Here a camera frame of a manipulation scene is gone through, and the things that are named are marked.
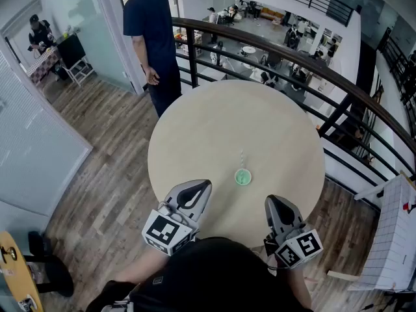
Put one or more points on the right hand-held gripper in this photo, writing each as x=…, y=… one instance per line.
x=299, y=247

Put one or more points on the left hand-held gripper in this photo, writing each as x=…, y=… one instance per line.
x=164, y=231

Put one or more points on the green cup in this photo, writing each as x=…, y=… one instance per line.
x=243, y=178

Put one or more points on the person's right forearm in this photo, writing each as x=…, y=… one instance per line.
x=297, y=288

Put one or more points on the person's left forearm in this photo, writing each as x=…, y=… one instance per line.
x=143, y=266

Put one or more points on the person's black shirt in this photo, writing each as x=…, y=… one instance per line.
x=211, y=271

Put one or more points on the white gridded table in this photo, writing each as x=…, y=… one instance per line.
x=393, y=239

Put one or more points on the small red black tool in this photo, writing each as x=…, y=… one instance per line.
x=408, y=206

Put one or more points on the black curved balcony railing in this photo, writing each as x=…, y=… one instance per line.
x=192, y=57

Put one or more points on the black floor box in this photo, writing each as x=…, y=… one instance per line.
x=37, y=242

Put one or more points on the small brass bell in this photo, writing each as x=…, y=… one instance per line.
x=11, y=253

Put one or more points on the black metal railing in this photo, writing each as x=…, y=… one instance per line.
x=339, y=11
x=399, y=70

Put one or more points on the round orange wooden table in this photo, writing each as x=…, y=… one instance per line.
x=16, y=278

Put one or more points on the checkered cloth table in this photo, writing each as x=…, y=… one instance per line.
x=42, y=65

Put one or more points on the round beige pedestal table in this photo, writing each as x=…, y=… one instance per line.
x=211, y=125

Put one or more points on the black top white frame stand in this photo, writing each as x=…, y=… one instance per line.
x=70, y=49

